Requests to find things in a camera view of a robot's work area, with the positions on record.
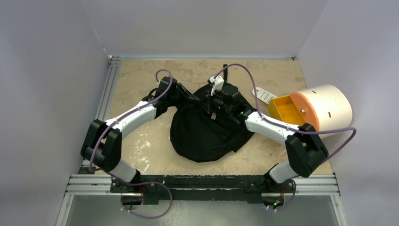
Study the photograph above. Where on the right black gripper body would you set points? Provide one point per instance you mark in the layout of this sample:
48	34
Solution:
216	100

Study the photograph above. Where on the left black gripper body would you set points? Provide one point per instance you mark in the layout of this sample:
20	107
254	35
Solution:
180	99

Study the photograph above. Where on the black student backpack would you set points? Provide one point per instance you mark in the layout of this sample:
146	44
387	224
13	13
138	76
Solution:
195	135

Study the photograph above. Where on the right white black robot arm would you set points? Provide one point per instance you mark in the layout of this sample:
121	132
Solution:
305	149

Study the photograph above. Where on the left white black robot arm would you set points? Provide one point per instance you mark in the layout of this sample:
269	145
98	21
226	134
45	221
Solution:
102	146

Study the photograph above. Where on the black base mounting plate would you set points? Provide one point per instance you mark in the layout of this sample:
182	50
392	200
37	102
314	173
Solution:
253	189

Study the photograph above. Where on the white cylinder orange drawer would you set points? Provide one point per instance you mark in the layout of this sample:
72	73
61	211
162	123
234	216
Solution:
324	107

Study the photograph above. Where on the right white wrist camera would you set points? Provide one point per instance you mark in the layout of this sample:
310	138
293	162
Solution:
216	83

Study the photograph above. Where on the aluminium frame rails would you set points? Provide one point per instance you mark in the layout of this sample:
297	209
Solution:
210	122

